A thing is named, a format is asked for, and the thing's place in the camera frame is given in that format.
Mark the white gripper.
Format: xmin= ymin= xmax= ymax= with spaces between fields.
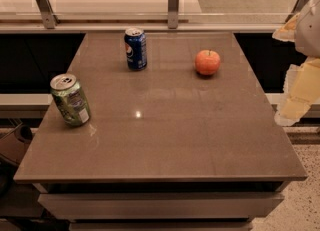
xmin=272 ymin=0 xmax=320 ymax=126

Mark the red apple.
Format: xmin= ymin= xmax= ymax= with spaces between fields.
xmin=194 ymin=50 xmax=221 ymax=76

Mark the blue Pepsi can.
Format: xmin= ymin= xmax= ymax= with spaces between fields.
xmin=124 ymin=27 xmax=147 ymax=71

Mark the green soda can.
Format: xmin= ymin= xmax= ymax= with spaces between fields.
xmin=50 ymin=73 xmax=90 ymax=127

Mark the grey cabinet drawer front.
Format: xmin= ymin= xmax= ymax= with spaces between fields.
xmin=38 ymin=192 xmax=284 ymax=220

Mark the middle metal railing bracket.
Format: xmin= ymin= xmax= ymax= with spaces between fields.
xmin=167 ymin=0 xmax=179 ymax=29

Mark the left metal railing bracket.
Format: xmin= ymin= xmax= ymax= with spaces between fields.
xmin=35 ymin=0 xmax=59 ymax=29

